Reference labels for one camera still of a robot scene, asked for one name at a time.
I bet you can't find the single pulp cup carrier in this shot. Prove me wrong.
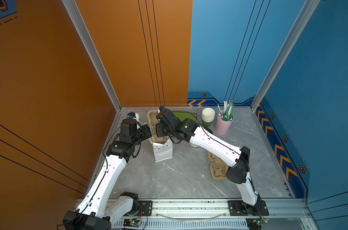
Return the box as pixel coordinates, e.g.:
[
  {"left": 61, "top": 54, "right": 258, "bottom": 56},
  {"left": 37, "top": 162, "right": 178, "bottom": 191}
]
[{"left": 147, "top": 110, "right": 170, "bottom": 145}]

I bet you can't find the cartoon animal paper gift bag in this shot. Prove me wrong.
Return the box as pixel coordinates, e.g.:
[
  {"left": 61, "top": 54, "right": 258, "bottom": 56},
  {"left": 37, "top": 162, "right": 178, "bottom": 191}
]
[{"left": 144, "top": 122, "right": 173, "bottom": 163}]

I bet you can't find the white paper coffee cup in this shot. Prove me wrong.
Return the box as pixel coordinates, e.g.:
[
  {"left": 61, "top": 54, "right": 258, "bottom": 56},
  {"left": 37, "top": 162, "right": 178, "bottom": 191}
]
[{"left": 190, "top": 143, "right": 199, "bottom": 149}]

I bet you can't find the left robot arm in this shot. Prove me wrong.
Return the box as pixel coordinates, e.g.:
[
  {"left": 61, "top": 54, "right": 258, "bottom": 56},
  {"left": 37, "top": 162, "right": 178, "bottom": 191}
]
[{"left": 61, "top": 112, "right": 152, "bottom": 230}]

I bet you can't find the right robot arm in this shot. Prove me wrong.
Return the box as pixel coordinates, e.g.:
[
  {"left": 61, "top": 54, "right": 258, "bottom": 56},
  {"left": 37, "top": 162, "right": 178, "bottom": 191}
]
[{"left": 155, "top": 118, "right": 262, "bottom": 216}]

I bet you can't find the green paper napkin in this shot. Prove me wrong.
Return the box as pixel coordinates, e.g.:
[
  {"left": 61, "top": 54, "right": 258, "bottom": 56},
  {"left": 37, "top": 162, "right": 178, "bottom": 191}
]
[{"left": 173, "top": 111, "right": 197, "bottom": 123}]

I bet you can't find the stack of black lids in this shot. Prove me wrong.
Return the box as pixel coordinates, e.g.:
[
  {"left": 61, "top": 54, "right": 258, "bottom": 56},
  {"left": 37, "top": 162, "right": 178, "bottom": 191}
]
[{"left": 205, "top": 128, "right": 213, "bottom": 135}]

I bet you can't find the stack of paper cups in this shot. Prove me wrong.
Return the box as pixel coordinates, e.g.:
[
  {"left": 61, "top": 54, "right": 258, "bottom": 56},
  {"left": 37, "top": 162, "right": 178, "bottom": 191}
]
[{"left": 201, "top": 107, "right": 216, "bottom": 128}]

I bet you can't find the pink straw holder cup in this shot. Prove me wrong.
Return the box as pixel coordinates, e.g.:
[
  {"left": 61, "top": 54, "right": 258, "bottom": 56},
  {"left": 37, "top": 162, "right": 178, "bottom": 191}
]
[{"left": 215, "top": 110, "right": 233, "bottom": 135}]

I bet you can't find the stack of pulp cup carriers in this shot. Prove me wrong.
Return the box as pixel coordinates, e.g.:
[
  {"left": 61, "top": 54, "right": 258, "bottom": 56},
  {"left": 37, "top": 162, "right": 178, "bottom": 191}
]
[{"left": 207, "top": 151, "right": 228, "bottom": 181}]

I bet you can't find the bundle of wrapped straws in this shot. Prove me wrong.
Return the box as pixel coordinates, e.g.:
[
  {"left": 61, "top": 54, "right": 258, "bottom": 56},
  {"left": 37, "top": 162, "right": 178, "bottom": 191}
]
[{"left": 217, "top": 101, "right": 234, "bottom": 122}]

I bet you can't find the green circuit board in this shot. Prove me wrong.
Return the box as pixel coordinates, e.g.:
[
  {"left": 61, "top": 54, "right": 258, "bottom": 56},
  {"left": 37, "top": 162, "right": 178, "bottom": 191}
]
[{"left": 122, "top": 219, "right": 142, "bottom": 230}]

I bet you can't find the small right circuit board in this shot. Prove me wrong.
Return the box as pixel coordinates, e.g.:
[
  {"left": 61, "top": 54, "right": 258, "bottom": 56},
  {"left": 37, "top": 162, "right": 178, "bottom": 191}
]
[{"left": 246, "top": 218, "right": 268, "bottom": 230}]

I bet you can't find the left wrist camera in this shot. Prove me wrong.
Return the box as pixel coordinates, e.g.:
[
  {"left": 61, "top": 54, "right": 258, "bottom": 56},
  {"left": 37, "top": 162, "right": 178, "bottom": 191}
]
[{"left": 127, "top": 112, "right": 141, "bottom": 126}]

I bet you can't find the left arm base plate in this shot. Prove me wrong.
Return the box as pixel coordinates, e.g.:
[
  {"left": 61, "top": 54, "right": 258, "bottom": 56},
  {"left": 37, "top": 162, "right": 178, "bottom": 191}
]
[{"left": 127, "top": 200, "right": 153, "bottom": 217}]

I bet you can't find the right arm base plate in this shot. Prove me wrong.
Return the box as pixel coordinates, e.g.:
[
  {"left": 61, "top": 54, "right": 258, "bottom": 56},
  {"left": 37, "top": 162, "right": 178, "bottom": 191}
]
[{"left": 228, "top": 200, "right": 269, "bottom": 216}]

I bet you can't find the aluminium front rail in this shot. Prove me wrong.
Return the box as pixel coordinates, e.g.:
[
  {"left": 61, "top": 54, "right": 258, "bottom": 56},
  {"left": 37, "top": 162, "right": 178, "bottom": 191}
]
[{"left": 145, "top": 198, "right": 312, "bottom": 219}]

